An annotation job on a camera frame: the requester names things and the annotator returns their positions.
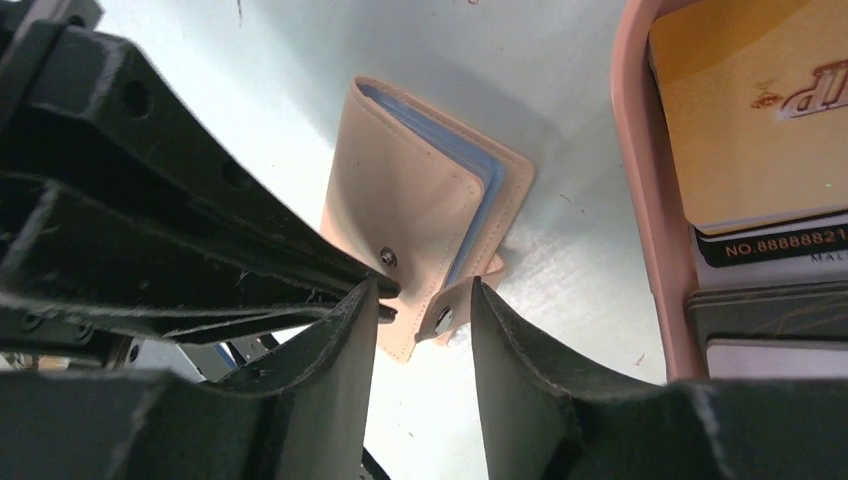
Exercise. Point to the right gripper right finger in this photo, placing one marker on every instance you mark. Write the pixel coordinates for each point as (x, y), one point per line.
(548, 412)

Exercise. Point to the black card in tray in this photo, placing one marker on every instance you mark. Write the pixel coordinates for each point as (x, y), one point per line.
(806, 251)

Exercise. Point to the pink oval card tray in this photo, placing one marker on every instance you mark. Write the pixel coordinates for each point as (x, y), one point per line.
(648, 163)

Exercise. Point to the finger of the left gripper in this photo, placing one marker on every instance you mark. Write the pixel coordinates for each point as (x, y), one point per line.
(74, 270)
(88, 110)

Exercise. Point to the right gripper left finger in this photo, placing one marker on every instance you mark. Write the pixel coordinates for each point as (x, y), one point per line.
(297, 412)

